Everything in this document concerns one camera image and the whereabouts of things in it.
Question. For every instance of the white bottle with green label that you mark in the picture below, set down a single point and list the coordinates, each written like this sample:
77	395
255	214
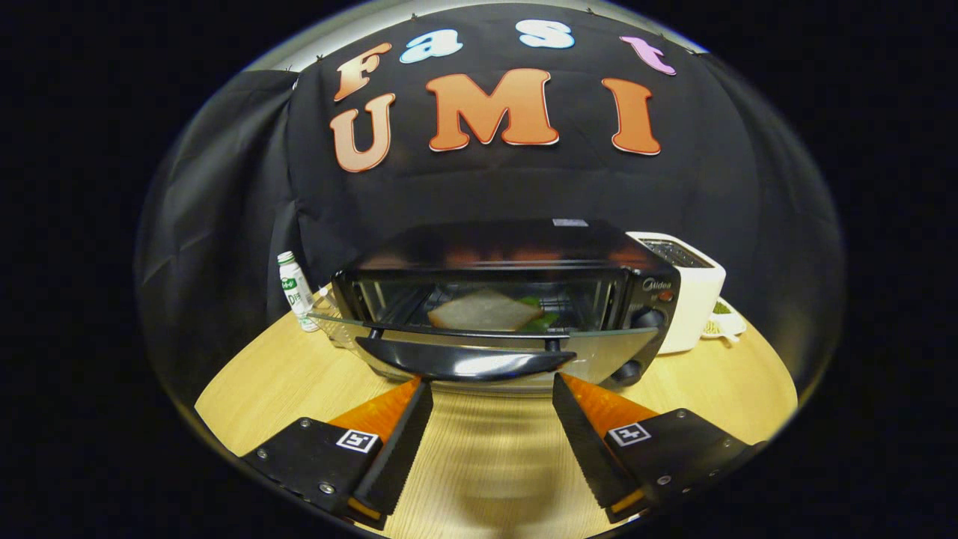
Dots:
296	296

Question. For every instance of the black toaster oven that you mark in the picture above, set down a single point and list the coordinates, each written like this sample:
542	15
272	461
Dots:
524	247

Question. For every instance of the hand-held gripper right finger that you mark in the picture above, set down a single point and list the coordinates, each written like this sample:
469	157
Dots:
584	449

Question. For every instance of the clear glass cup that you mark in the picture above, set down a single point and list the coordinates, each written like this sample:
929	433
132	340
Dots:
329	303

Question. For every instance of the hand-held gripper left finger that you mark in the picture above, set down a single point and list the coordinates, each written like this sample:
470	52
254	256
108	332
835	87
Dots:
400	449

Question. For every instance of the bread and lettuce sandwich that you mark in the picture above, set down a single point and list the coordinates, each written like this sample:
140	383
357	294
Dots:
479	311

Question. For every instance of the white pop-up toaster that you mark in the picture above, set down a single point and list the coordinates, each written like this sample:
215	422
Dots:
696	299

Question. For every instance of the small white dish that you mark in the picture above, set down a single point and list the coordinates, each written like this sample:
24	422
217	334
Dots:
727	327

